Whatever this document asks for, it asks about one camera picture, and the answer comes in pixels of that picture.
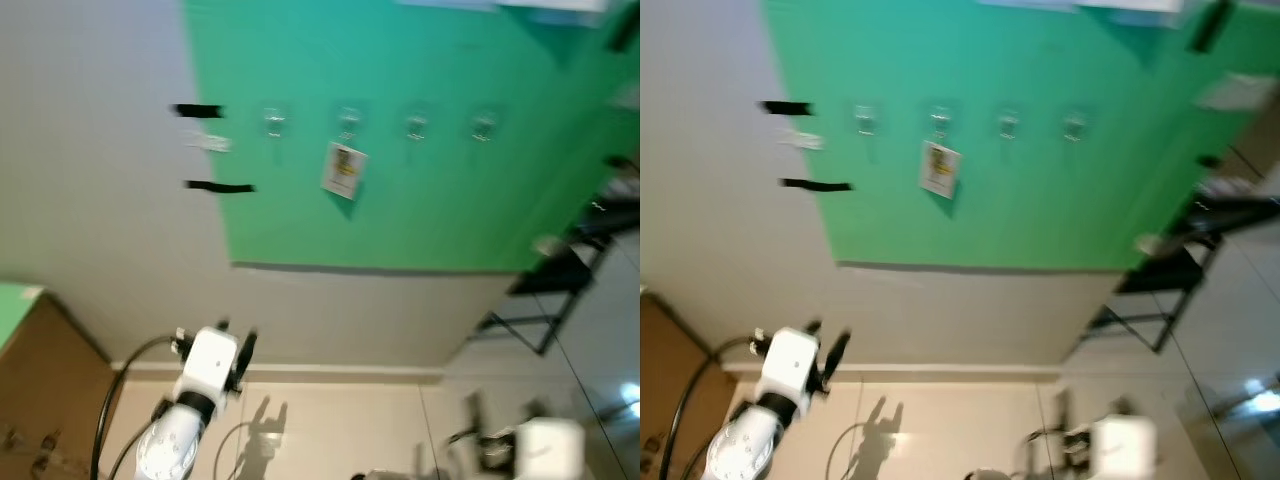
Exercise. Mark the clear adhesive wall hook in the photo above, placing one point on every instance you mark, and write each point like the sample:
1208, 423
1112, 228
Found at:
866, 119
940, 119
1008, 124
1075, 126
417, 126
348, 122
274, 122
484, 126

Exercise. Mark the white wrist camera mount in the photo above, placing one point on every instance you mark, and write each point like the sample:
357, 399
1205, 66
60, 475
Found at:
790, 360
1125, 448
552, 450
211, 360

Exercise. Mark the black tape strip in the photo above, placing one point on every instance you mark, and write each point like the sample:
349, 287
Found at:
786, 107
198, 110
816, 185
220, 187

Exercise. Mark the clear tape piece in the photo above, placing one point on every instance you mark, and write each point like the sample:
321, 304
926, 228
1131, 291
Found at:
212, 143
805, 140

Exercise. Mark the white wall fixture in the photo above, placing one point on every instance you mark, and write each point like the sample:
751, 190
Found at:
500, 4
1090, 8

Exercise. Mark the white printed key tag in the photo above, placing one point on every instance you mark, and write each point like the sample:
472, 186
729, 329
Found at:
343, 172
940, 170

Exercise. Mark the brown cardboard box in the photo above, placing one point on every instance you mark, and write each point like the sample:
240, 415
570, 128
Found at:
665, 400
45, 400

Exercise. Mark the large green wall board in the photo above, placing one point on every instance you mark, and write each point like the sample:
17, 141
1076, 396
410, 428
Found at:
450, 200
1040, 200

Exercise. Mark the green foam sheet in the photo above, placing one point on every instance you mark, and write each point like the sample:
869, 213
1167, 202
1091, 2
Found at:
15, 310

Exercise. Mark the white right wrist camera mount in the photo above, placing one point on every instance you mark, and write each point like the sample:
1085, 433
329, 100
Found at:
1125, 448
552, 450

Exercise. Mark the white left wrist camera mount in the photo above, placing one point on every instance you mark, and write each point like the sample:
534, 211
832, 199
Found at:
790, 360
211, 360

